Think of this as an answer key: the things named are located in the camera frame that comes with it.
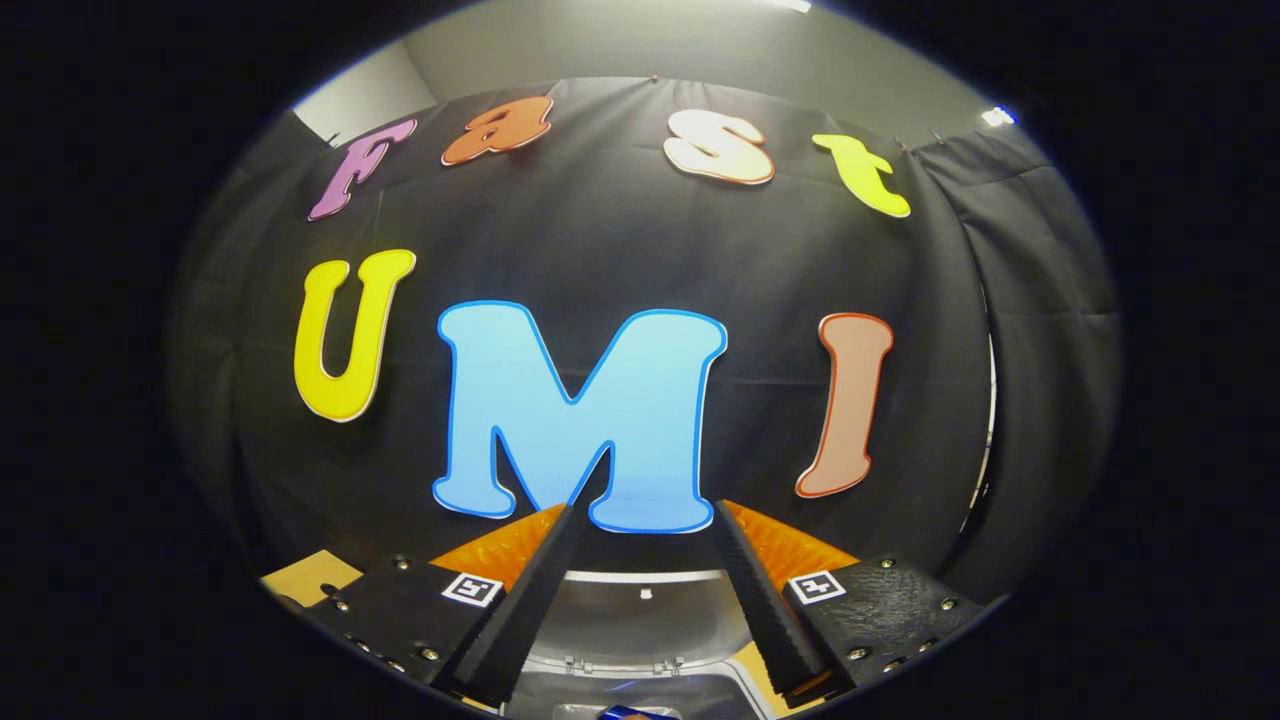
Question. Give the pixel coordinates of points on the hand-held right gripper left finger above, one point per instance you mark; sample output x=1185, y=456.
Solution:
x=525, y=610

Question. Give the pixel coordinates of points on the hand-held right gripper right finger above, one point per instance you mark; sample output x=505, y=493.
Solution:
x=765, y=610

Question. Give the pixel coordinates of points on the white desktop garbage bin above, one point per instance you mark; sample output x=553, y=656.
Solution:
x=640, y=625

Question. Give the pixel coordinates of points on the blue pop can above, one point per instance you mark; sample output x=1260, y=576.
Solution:
x=635, y=713

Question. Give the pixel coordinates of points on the wooden desktop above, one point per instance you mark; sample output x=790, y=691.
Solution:
x=310, y=578

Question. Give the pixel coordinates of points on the black backdrop cloth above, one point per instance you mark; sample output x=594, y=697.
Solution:
x=620, y=230

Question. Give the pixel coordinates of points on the small ceiling light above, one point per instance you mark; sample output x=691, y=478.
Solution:
x=1000, y=116

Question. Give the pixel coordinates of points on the large ceiling light panel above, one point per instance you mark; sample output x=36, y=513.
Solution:
x=792, y=5

